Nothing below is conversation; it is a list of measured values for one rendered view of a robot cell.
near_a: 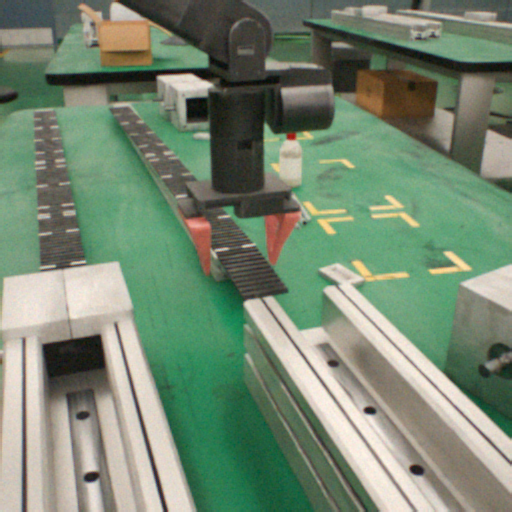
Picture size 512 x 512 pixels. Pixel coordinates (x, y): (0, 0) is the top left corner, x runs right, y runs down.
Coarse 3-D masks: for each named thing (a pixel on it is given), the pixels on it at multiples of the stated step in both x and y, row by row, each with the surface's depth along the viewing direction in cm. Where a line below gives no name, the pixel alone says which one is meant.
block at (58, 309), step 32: (32, 288) 50; (64, 288) 51; (96, 288) 50; (32, 320) 46; (64, 320) 46; (96, 320) 47; (128, 320) 48; (0, 352) 49; (64, 352) 49; (96, 352) 50
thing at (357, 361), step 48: (336, 288) 53; (288, 336) 46; (336, 336) 52; (384, 336) 46; (288, 384) 43; (336, 384) 40; (384, 384) 44; (432, 384) 40; (288, 432) 44; (336, 432) 36; (384, 432) 40; (432, 432) 39; (480, 432) 36; (336, 480) 36; (384, 480) 33; (432, 480) 36; (480, 480) 35
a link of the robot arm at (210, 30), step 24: (120, 0) 52; (144, 0) 52; (168, 0) 53; (192, 0) 53; (216, 0) 54; (240, 0) 54; (168, 24) 54; (192, 24) 54; (216, 24) 55; (264, 24) 56; (216, 48) 55
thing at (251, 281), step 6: (252, 276) 67; (258, 276) 67; (264, 276) 67; (270, 276) 67; (276, 276) 67; (234, 282) 66; (240, 282) 66; (246, 282) 66; (252, 282) 66; (258, 282) 66; (264, 282) 66; (270, 282) 66; (240, 288) 65
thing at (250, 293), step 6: (276, 282) 66; (282, 282) 66; (246, 288) 64; (252, 288) 65; (258, 288) 65; (264, 288) 65; (270, 288) 65; (276, 288) 65; (282, 288) 65; (240, 294) 64; (246, 294) 63; (252, 294) 64; (258, 294) 64; (264, 294) 64; (270, 294) 64; (276, 294) 64; (246, 300) 63
